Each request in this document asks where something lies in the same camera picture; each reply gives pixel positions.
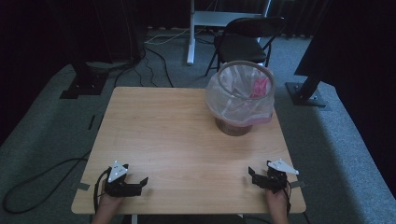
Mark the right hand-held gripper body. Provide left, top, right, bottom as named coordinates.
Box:
left=251, top=159, right=300, bottom=194

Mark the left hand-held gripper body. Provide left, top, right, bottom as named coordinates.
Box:
left=103, top=160, right=143, bottom=198

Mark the translucent brown ribbed bin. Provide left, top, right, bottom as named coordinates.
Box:
left=214, top=116, right=254, bottom=137

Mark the clear plastic bag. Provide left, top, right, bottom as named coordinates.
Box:
left=205, top=60, right=276, bottom=128

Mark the person's left hand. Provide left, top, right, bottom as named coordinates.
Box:
left=98, top=186, right=124, bottom=213

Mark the person's right hand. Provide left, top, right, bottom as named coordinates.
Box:
left=264, top=188, right=290, bottom=216

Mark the black slanted stand with base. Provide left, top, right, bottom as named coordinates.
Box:
left=285, top=74, right=331, bottom=108

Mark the black stand with square base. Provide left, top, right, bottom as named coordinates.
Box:
left=59, top=60, right=109, bottom=100

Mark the black folding chair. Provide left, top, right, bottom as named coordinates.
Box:
left=204, top=16, right=286, bottom=77

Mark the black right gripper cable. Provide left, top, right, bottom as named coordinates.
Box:
left=284, top=179, right=293, bottom=217

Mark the long black floor cable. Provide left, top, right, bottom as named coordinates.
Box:
left=2, top=150, right=92, bottom=215

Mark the thin black floor cable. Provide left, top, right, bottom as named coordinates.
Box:
left=143, top=46, right=175, bottom=89
left=113, top=46, right=158, bottom=89

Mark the white floor cable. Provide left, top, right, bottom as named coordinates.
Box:
left=144, top=27, right=191, bottom=47

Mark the white desk frame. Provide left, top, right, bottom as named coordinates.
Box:
left=186, top=0, right=273, bottom=69

